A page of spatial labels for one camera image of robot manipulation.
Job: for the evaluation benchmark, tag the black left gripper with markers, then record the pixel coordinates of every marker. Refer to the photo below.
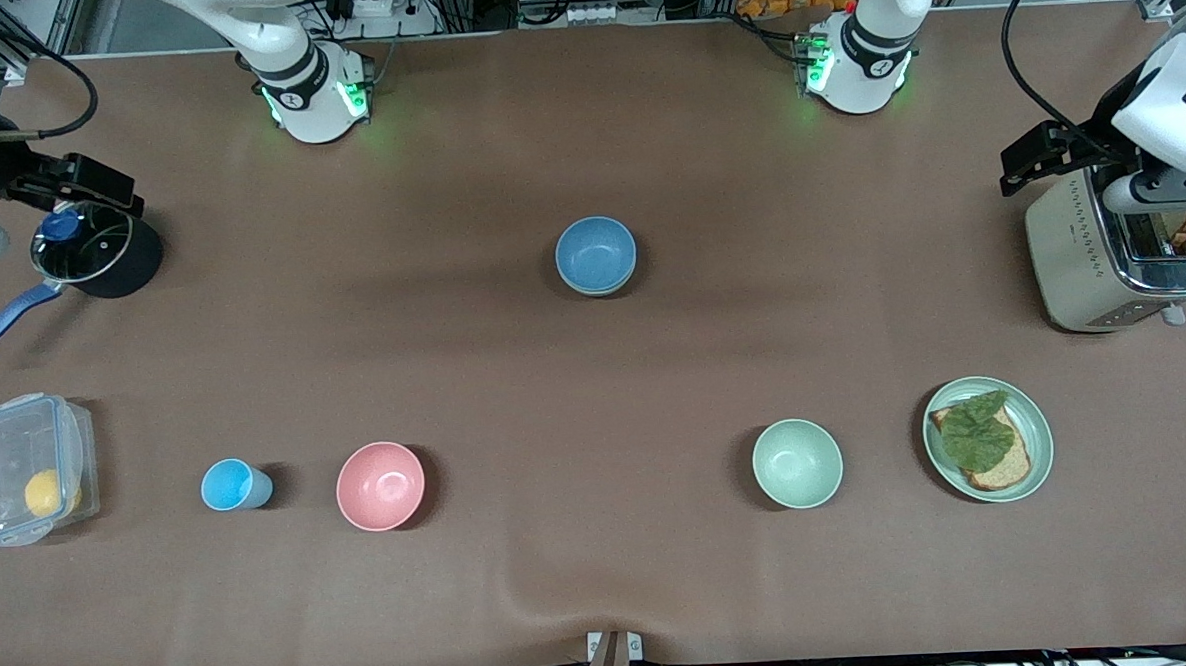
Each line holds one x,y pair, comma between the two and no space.
1082,147

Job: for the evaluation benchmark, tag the blue bowl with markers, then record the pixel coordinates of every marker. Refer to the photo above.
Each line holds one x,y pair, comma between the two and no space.
595,251

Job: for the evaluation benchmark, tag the pale green bowl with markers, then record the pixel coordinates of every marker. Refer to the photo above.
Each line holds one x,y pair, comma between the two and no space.
599,292
797,462

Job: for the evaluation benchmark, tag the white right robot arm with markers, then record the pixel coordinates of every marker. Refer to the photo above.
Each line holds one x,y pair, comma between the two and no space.
308,105

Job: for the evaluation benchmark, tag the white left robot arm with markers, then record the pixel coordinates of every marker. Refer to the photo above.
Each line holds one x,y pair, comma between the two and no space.
857,71

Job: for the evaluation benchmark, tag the pink bowl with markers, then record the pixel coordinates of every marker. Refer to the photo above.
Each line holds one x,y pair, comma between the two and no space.
379,485

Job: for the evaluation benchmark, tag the glass lid with blue knob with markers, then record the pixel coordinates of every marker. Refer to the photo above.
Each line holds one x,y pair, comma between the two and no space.
84,255

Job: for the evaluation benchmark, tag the beige and chrome toaster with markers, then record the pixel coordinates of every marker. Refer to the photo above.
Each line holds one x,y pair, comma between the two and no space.
1070,252

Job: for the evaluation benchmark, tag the pale green plate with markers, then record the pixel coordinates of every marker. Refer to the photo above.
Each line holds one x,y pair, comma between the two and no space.
1032,424

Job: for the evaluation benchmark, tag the clear plastic lidded container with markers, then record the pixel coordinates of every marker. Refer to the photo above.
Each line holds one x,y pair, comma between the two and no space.
8,449

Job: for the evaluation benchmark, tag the green lettuce leaf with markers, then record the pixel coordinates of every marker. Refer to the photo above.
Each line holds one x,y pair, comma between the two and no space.
978,436

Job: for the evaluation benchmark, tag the yellow round fruit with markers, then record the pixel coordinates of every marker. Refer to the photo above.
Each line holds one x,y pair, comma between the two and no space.
45,494

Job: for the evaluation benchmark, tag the light blue cup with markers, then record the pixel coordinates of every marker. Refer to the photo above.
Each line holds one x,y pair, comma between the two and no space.
227,485

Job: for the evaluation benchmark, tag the wholegrain bread slice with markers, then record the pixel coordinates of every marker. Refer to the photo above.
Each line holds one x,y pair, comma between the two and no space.
1004,470

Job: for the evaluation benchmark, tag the white power strip with plugs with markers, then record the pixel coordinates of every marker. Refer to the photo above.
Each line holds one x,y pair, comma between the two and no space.
389,27

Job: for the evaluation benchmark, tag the small white power strip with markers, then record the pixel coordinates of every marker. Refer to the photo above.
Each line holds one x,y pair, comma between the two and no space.
589,13

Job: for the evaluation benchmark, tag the brown table cover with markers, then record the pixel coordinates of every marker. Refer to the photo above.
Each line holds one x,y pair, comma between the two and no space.
597,423

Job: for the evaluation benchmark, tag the silver metal table bracket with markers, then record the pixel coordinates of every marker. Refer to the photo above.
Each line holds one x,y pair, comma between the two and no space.
596,647

